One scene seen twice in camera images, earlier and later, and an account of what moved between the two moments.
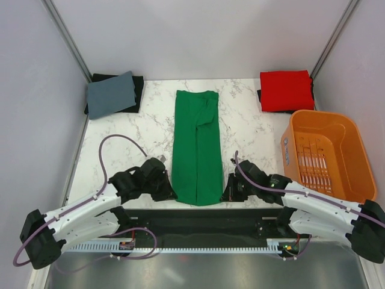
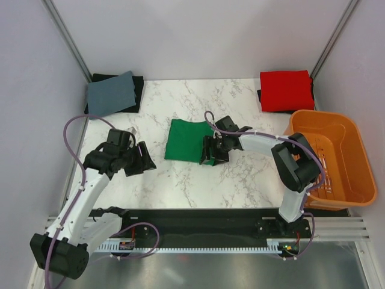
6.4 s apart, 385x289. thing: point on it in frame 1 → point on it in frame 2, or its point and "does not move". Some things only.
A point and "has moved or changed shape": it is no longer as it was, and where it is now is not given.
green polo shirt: [197, 168] has moved or changed shape
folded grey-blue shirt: [110, 95] does not move
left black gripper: [167, 192] → [147, 162]
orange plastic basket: [325, 152] does not move
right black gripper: [227, 195] → [209, 142]
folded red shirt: [286, 90] does not move
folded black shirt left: [138, 82] does not move
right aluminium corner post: [351, 8] does not move
